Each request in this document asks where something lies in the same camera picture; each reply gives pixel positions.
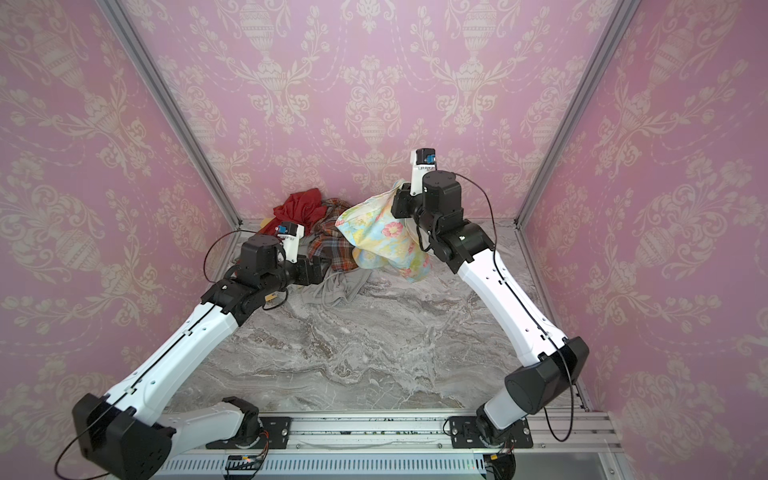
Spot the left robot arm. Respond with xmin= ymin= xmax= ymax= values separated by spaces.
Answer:
xmin=71 ymin=234 xmax=330 ymax=479

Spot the right corner aluminium post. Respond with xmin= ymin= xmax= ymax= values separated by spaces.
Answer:
xmin=516 ymin=0 xmax=641 ymax=231

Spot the corner aluminium post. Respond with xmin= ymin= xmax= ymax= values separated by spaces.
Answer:
xmin=96 ymin=0 xmax=242 ymax=227
xmin=516 ymin=0 xmax=641 ymax=231

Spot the left corner aluminium post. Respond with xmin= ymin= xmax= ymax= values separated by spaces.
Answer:
xmin=96 ymin=0 xmax=242 ymax=227

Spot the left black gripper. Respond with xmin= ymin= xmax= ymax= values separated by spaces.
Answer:
xmin=260 ymin=252 xmax=333 ymax=297

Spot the plaid cloth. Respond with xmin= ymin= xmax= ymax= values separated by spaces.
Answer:
xmin=307 ymin=198 xmax=358 ymax=272

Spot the dark red cloth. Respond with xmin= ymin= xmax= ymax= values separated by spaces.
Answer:
xmin=268 ymin=188 xmax=327 ymax=233

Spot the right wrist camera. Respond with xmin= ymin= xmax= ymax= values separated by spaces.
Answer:
xmin=410 ymin=148 xmax=436 ymax=196

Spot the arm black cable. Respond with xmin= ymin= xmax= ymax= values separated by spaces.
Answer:
xmin=453 ymin=172 xmax=576 ymax=444
xmin=53 ymin=230 xmax=289 ymax=480

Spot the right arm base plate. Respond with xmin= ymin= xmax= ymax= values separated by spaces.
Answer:
xmin=443 ymin=416 xmax=533 ymax=450

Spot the floral pastel cloth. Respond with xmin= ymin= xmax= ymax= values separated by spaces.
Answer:
xmin=335 ymin=180 xmax=431 ymax=282

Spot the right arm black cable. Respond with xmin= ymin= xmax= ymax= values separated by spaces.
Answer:
xmin=453 ymin=172 xmax=576 ymax=444

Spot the aluminium mounting rail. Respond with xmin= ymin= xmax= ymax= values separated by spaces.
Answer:
xmin=155 ymin=408 xmax=633 ymax=479

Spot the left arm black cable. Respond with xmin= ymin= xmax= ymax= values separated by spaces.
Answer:
xmin=53 ymin=230 xmax=289 ymax=480

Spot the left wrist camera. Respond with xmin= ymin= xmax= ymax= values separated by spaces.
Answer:
xmin=276 ymin=221 xmax=305 ymax=263

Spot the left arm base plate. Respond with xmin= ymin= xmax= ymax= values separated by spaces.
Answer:
xmin=205 ymin=416 xmax=292 ymax=451

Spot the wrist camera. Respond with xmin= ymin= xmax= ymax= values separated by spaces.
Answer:
xmin=410 ymin=148 xmax=436 ymax=196
xmin=276 ymin=221 xmax=305 ymax=263

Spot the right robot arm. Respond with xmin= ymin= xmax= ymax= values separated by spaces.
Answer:
xmin=392 ymin=167 xmax=589 ymax=447

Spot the grey cloth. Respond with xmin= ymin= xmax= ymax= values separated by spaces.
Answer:
xmin=298 ymin=268 xmax=372 ymax=307

